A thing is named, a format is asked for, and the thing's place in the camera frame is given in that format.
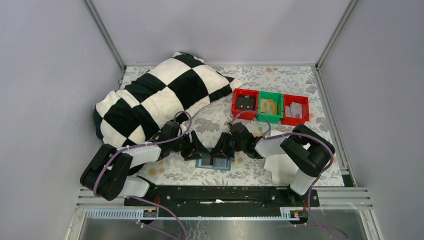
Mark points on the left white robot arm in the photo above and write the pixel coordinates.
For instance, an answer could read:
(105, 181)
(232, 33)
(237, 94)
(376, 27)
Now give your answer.
(111, 172)

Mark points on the right red plastic bin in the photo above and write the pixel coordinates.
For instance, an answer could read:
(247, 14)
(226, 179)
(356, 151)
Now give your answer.
(287, 100)

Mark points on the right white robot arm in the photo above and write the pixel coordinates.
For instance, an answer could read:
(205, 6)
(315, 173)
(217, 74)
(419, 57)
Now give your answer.
(311, 153)

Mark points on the white folded towel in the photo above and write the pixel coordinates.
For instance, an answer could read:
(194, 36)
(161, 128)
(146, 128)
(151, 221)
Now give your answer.
(284, 171)

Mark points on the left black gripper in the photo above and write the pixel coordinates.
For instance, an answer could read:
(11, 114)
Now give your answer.
(198, 146)

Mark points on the black white checkered pillow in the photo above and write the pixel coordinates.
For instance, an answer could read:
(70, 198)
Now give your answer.
(133, 114)

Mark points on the black cards in bin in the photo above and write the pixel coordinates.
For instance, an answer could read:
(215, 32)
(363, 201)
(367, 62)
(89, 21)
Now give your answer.
(245, 102)

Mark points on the gold cards in bin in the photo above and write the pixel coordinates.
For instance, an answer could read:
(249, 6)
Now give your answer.
(268, 106)

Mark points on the red plastic bin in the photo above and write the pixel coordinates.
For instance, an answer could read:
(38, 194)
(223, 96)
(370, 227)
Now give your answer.
(241, 91)
(287, 100)

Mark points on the blue card holder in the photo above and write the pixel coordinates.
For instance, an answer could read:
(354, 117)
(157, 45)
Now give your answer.
(219, 163)

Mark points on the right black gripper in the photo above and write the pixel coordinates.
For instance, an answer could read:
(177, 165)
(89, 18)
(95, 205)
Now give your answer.
(221, 149)

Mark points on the white cards in bin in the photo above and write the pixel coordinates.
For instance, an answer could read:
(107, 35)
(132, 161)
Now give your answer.
(294, 110)

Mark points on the left red plastic bin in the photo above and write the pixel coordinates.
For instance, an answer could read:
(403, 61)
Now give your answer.
(241, 91)

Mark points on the green plastic bin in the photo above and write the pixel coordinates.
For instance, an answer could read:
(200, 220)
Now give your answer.
(278, 98)

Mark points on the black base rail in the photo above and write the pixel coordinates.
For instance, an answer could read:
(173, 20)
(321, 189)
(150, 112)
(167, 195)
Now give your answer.
(228, 201)

